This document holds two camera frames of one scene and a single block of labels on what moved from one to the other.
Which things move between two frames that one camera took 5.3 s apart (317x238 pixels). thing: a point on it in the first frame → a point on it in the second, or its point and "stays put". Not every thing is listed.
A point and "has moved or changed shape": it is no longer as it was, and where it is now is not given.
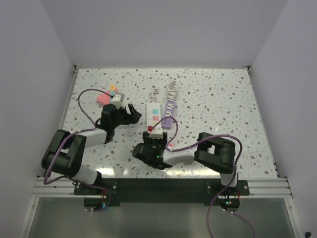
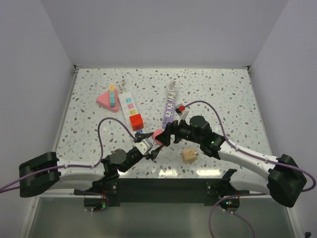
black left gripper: x=129 y=119 → x=153 y=153
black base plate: x=163 y=191 stays put
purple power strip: x=166 y=123 stays put
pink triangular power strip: x=105 y=99 stays put
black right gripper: x=148 y=141 → x=165 y=137
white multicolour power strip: x=153 y=114 has moved or changed shape
